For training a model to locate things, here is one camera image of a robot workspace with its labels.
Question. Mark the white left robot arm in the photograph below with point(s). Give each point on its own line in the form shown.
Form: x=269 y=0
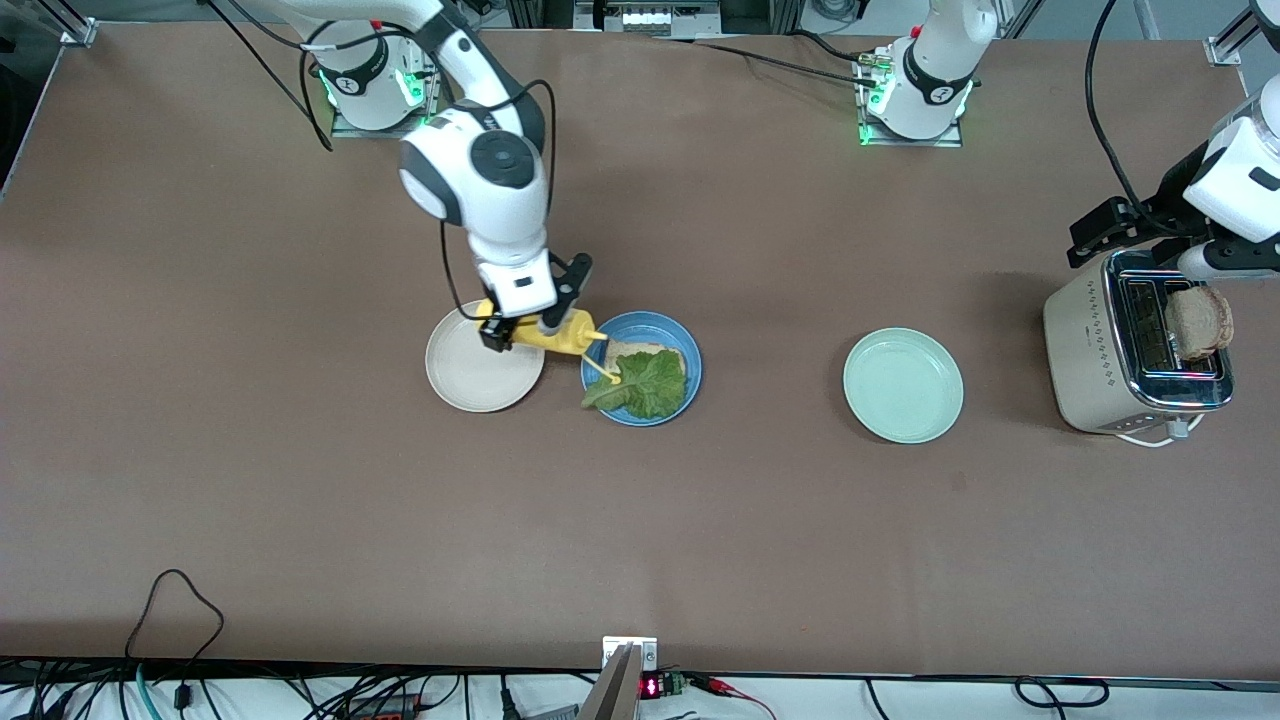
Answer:
x=1240 y=170

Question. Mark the brown bread slice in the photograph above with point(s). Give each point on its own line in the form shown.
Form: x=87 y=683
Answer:
x=1200 y=322
x=640 y=348

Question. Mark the yellow mustard squeeze bottle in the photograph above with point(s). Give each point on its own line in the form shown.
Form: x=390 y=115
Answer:
x=578 y=336

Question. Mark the grey metal camera bracket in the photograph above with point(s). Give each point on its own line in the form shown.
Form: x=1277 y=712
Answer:
x=615 y=690

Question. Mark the metal equipment rack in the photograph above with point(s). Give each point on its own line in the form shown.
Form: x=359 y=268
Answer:
x=650 y=18

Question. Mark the black red power strip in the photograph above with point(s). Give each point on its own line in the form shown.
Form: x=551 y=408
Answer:
x=385 y=710

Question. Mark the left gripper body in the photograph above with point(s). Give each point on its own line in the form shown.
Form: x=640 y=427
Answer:
x=1160 y=214

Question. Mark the small board red display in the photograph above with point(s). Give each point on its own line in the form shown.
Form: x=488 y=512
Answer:
x=652 y=687

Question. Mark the aluminium frame profile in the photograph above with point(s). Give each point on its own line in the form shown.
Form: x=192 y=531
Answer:
x=1225 y=50

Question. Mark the blue round plate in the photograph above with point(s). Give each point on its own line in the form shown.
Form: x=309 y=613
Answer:
x=596 y=400

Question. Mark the green lettuce leaf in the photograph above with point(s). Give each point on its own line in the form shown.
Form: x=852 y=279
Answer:
x=650 y=385

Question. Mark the small aluminium corner bracket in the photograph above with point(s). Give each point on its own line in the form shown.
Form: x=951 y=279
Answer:
x=78 y=35

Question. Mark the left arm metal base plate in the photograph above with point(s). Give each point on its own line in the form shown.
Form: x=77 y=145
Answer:
x=920 y=143

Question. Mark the light green round plate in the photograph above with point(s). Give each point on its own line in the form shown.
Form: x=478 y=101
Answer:
x=903 y=385

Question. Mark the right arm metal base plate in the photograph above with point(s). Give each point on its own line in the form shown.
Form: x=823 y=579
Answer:
x=432 y=100

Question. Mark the beige round plate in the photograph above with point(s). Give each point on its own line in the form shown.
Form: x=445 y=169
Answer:
x=470 y=385

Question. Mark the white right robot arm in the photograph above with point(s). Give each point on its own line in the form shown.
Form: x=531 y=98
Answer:
x=480 y=170

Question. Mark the silver beige toaster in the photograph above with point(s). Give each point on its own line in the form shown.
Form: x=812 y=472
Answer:
x=1085 y=350

